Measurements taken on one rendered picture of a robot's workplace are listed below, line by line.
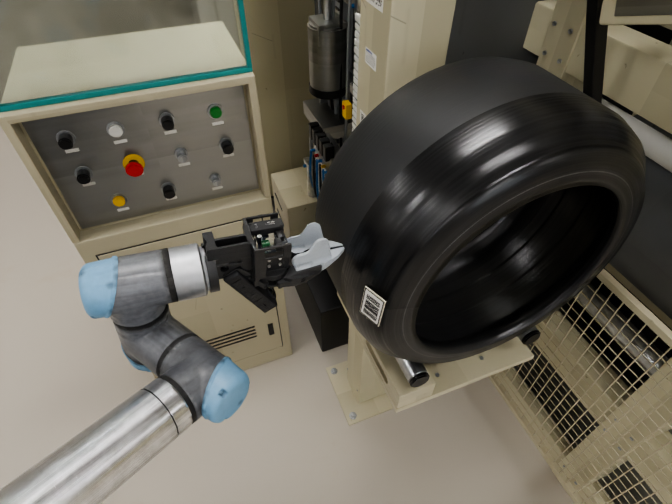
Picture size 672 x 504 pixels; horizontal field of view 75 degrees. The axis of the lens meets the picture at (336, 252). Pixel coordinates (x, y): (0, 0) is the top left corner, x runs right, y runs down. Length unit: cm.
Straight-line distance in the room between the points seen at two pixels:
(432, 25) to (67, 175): 92
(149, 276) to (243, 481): 132
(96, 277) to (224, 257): 16
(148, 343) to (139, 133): 68
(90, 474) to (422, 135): 56
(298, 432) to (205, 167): 109
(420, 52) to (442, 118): 26
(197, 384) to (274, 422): 131
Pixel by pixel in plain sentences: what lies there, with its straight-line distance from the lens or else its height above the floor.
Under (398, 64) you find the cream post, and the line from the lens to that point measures 88.
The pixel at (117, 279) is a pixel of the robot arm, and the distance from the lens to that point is 61.
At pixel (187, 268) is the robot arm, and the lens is 61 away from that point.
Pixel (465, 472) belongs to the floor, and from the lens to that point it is 188.
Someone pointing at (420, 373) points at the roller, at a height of 92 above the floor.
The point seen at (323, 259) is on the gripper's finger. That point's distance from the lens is 67.
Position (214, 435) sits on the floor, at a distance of 192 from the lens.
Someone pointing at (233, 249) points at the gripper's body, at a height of 131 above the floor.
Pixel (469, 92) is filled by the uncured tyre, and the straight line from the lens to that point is 69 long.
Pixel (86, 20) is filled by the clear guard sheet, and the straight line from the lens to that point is 111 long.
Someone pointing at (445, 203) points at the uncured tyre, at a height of 137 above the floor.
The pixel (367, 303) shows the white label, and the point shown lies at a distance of 67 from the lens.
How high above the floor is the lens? 173
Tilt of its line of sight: 46 degrees down
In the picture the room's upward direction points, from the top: straight up
